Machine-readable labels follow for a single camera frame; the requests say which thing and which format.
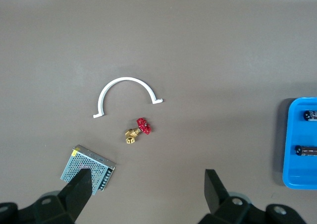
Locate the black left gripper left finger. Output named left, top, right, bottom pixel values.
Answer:
left=0, top=168, right=93, bottom=224

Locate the brown table mat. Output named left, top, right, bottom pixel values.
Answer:
left=0, top=0, right=317, bottom=224

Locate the brown cylindrical capacitor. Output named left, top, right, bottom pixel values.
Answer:
left=303, top=110, right=317, bottom=122
left=294, top=145, right=317, bottom=157

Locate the brass valve with red handle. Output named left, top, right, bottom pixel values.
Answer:
left=124, top=117, right=152, bottom=145

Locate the white half-ring pipe clamp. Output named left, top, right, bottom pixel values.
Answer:
left=93, top=76, right=164, bottom=119

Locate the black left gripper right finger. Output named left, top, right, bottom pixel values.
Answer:
left=198, top=168, right=307, bottom=224

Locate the metal mesh power supply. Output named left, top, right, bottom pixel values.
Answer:
left=60, top=144, right=116, bottom=195

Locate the blue plastic tray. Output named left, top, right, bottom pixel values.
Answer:
left=282, top=97, right=317, bottom=190

